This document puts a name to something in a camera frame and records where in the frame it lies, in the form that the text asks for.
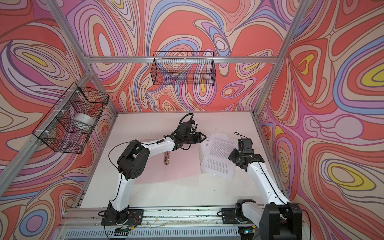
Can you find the pink folder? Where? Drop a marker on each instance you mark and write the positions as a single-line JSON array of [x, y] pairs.
[[183, 164]]

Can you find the printed paper sheet top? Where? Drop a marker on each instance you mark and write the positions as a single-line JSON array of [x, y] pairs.
[[215, 160]]

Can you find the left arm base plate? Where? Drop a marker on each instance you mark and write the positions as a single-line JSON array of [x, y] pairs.
[[130, 217]]

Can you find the white tape roll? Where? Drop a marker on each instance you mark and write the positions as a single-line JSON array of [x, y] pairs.
[[83, 122]]

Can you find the black wire basket left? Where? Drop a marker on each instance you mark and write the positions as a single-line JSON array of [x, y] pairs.
[[58, 132]]

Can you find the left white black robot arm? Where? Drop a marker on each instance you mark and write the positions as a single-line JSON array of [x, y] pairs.
[[134, 158]]

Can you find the printed paper sheet bottom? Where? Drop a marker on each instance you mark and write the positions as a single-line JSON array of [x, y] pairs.
[[204, 145]]

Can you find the metal folder clip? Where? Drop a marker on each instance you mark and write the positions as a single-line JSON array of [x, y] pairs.
[[167, 158]]

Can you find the black wire basket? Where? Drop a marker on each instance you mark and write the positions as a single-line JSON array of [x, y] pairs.
[[58, 132], [183, 68]]

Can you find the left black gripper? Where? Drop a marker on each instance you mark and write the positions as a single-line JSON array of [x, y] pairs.
[[198, 137]]

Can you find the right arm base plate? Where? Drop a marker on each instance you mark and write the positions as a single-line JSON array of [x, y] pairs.
[[233, 216]]

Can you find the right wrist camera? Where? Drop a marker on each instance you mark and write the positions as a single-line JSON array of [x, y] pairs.
[[245, 146]]

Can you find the printed paper sheet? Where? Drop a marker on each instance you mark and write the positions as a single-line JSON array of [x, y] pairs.
[[215, 160], [204, 145]]

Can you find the aluminium mounting rail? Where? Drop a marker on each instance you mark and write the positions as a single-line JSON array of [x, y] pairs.
[[153, 216]]

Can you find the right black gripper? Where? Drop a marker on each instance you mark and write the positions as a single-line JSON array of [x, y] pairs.
[[232, 156]]

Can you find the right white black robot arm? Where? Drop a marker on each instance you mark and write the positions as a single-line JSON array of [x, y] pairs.
[[278, 218]]

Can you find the black wire basket back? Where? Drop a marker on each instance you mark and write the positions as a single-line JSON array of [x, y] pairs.
[[183, 68]]

